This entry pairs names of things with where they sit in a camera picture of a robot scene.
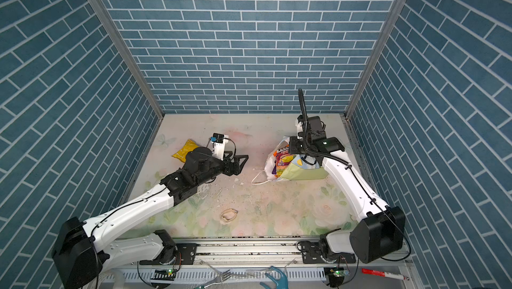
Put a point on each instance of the yellow snack packet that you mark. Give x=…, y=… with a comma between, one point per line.
x=188, y=147

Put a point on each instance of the beige rubber band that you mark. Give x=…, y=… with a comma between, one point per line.
x=228, y=215

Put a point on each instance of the red white marker pen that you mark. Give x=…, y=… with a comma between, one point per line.
x=385, y=274

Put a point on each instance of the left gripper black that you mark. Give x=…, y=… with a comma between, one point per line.
x=236, y=169

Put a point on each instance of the floral paper gift bag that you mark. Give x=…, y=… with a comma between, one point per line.
x=301, y=168

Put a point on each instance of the pink colourful candy packet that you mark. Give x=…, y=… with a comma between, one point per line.
x=282, y=160

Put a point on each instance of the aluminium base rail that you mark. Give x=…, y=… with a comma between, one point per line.
x=227, y=251

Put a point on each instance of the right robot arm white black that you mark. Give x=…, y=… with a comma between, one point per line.
x=380, y=229

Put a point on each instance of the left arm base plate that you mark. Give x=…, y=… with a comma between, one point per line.
x=180, y=254

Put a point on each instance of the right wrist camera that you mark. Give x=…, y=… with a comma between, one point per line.
x=300, y=125

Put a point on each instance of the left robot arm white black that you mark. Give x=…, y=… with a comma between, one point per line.
x=85, y=249

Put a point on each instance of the teal plastic tool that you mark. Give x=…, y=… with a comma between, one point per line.
x=278, y=278

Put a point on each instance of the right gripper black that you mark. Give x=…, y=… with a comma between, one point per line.
x=292, y=144

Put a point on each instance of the metal fork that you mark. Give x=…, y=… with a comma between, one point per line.
x=219, y=279

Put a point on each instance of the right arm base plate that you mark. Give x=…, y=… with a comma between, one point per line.
x=318, y=252

